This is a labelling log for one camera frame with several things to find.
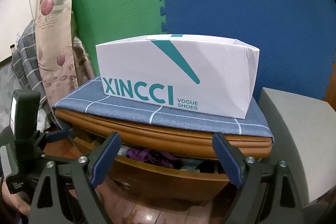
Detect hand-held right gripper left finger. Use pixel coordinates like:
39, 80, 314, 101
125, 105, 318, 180
28, 132, 122, 224

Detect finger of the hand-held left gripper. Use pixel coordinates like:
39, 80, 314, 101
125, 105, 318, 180
45, 129, 70, 143

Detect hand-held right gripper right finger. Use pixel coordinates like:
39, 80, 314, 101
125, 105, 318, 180
212, 132, 305, 224

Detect purple underwear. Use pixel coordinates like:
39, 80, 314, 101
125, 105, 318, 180
126, 148, 179, 168

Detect wooden drawer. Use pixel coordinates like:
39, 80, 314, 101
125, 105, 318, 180
73, 135, 231, 205

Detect white shoe box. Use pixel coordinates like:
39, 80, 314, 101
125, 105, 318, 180
95, 34, 260, 119

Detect pale patterned underwear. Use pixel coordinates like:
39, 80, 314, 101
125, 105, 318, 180
178, 163, 201, 175

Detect blue checked cloth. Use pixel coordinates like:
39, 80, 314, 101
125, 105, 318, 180
52, 74, 275, 143

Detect grey plaid blanket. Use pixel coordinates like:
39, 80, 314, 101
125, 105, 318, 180
12, 19, 47, 99

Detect wooden nightstand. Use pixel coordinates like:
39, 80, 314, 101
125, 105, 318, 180
54, 106, 273, 209

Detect grey cabinet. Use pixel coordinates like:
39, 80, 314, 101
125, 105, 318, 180
257, 87, 336, 210

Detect beige patterned cloth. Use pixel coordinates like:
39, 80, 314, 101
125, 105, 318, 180
72, 36, 94, 78

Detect floral beige pillow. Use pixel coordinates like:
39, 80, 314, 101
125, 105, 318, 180
34, 0, 80, 107

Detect brown cardboard panel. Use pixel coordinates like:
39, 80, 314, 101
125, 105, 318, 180
321, 56, 336, 110

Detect green foam mat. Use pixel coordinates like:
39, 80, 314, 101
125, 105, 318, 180
71, 0, 168, 78

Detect blue foam mat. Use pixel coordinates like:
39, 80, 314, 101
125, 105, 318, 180
151, 0, 336, 104

